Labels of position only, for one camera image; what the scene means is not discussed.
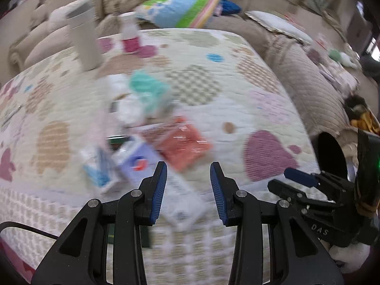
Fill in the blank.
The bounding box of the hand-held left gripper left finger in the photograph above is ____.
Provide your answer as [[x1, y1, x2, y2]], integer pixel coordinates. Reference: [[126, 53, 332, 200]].
[[31, 161, 168, 285]]

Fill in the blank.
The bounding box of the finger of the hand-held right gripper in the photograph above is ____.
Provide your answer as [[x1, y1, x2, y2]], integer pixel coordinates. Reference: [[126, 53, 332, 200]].
[[283, 167, 354, 199], [267, 179, 338, 214]]

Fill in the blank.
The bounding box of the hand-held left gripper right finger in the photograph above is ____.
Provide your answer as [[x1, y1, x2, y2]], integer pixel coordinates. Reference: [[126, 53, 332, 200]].
[[209, 161, 345, 285]]

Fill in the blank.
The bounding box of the white blue medicine box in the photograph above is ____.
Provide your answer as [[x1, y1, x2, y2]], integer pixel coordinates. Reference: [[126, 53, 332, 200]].
[[162, 171, 207, 232]]

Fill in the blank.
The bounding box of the white purple box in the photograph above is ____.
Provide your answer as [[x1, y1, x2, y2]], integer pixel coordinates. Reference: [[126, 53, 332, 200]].
[[114, 138, 162, 185]]

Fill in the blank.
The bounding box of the orange plastic packet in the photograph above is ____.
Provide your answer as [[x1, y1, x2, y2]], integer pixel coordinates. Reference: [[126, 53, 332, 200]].
[[156, 117, 213, 171]]

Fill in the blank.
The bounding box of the small blue white box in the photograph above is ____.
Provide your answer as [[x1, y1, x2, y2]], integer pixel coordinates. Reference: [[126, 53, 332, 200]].
[[80, 147, 122, 195]]

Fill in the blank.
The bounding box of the white tissue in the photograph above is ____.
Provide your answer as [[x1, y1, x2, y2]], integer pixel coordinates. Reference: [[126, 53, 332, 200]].
[[108, 74, 143, 125]]

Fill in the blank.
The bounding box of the teal tissue packet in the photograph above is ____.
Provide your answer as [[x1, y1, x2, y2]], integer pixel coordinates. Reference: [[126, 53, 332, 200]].
[[129, 70, 173, 118]]

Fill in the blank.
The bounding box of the white fluffy cloth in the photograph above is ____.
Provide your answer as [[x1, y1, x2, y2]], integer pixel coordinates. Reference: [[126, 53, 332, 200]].
[[328, 240, 371, 274]]

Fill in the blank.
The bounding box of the yellow black cloth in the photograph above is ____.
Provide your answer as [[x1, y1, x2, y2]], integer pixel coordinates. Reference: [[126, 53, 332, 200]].
[[344, 95, 380, 134]]

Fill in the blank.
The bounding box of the quilted beige sofa cover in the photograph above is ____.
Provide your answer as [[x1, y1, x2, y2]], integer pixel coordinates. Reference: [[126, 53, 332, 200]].
[[264, 34, 351, 143]]

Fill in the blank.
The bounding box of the pink patterned cloth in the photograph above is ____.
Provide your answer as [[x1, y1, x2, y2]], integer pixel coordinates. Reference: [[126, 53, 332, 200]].
[[319, 61, 360, 92]]

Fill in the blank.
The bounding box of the green white plush toy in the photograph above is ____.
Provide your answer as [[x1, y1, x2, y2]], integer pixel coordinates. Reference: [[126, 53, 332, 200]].
[[328, 49, 360, 69]]

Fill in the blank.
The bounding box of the white pillow silver trim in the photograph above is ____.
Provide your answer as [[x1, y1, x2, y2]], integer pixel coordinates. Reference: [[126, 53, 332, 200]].
[[245, 10, 314, 45]]

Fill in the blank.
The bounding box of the white pill bottle pink label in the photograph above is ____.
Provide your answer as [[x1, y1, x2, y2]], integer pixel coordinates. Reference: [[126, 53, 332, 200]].
[[119, 12, 143, 54]]

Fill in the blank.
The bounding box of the cream thermos bottle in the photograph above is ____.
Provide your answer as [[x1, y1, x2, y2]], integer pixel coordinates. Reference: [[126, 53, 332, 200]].
[[64, 0, 104, 72]]

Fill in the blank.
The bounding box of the blue green printed pillow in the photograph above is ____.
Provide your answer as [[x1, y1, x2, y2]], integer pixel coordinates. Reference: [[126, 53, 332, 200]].
[[139, 0, 223, 29]]

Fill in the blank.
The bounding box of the blue knit cloth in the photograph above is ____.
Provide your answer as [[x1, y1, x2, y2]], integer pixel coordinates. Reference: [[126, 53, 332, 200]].
[[199, 0, 241, 15]]

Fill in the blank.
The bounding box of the black cable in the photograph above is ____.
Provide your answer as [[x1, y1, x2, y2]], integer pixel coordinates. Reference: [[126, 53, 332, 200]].
[[0, 221, 58, 241]]

